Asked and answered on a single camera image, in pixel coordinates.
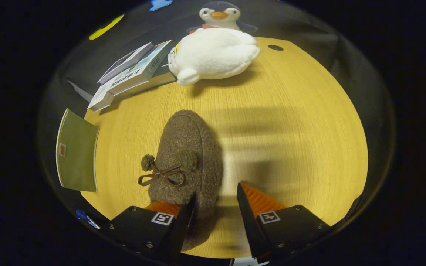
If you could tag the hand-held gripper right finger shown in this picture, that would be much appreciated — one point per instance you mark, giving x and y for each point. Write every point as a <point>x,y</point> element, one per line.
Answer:
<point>290,229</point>

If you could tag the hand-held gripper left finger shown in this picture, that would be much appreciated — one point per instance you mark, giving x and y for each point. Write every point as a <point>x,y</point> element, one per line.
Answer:
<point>142,229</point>

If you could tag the brown fuzzy shoe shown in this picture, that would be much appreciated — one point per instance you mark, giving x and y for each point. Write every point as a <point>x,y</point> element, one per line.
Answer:
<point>187,140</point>

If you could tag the green fabric storage box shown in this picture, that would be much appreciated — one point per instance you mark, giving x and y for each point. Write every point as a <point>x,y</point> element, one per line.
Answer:
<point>78,151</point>

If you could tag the blue and white floor item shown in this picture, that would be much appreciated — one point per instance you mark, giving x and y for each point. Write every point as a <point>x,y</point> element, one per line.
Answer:
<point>85,218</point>

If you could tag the light blue cover book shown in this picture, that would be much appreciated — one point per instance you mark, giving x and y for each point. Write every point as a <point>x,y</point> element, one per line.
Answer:
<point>142,72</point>

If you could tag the white book with night photo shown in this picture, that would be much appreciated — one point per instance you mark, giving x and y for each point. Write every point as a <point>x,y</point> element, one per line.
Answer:
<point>124,64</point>

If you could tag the white duck plush toy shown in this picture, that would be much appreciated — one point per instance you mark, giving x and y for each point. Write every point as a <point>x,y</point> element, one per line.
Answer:
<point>216,53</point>

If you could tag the penguin plush toy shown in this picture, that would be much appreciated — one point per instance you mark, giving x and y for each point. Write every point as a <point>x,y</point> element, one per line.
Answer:
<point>220,14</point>

